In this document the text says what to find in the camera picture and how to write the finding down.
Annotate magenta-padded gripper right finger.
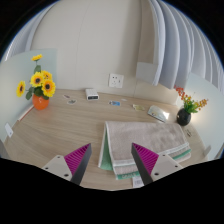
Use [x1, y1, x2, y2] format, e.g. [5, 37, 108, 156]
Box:
[130, 142, 184, 186]

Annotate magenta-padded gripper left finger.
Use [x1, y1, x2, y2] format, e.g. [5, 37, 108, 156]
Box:
[41, 143, 93, 186]

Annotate beige towel with green stripe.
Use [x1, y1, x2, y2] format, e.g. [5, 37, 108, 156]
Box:
[97, 120, 193, 189]

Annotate white partition clip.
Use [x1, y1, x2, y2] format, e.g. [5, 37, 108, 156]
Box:
[4, 122, 14, 138]
[203, 144, 213, 158]

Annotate black round vase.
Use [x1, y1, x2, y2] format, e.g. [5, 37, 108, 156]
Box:
[176, 107, 192, 127]

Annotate shiny white printed booklet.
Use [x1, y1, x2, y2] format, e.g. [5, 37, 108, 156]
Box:
[147, 104, 171, 123]

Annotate frosted glass desk partition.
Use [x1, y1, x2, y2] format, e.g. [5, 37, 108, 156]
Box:
[184, 71, 224, 161]
[0, 48, 58, 143]

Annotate small yellowish card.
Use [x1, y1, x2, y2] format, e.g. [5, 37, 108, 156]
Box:
[132, 103, 146, 112]

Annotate orange berry flower sprigs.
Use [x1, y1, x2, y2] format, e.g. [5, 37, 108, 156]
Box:
[173, 85, 209, 114]

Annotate orange round vase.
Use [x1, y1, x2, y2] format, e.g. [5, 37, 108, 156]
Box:
[31, 94, 50, 111]

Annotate small white box device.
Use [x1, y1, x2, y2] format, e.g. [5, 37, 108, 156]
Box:
[84, 88, 100, 101]

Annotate yellow sunflower bouquet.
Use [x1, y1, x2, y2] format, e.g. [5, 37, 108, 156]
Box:
[15, 53, 57, 101]

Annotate white pleated curtain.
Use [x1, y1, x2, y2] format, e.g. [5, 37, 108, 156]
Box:
[3, 3, 58, 63]
[134, 0, 224, 98]

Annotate white wall socket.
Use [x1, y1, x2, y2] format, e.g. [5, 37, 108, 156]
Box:
[108, 73, 125, 89]

